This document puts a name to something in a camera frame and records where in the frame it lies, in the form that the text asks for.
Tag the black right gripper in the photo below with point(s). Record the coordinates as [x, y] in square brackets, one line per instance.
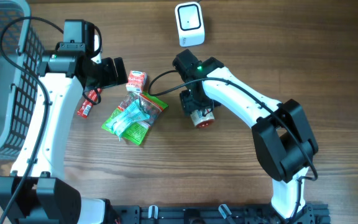
[190, 105]

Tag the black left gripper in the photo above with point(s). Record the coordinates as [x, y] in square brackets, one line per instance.
[112, 79]

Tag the green lid jar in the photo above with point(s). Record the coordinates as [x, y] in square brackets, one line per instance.
[202, 118]

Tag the red snack bar wrapper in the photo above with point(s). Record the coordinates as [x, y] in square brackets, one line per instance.
[91, 99]

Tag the red tissue pack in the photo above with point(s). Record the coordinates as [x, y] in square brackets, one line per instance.
[136, 81]

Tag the mint green wipes pack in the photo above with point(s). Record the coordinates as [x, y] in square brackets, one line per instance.
[132, 114]

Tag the green candy bag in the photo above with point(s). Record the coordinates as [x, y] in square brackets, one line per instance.
[137, 131]

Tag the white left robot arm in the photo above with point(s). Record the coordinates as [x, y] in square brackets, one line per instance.
[34, 191]

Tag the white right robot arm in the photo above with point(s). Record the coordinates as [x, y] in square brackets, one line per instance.
[283, 140]

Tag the white barcode scanner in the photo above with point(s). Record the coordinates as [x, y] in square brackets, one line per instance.
[190, 24]

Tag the grey mesh shopping basket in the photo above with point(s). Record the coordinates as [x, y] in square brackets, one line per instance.
[21, 44]

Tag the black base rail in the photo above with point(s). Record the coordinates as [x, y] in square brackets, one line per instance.
[249, 214]

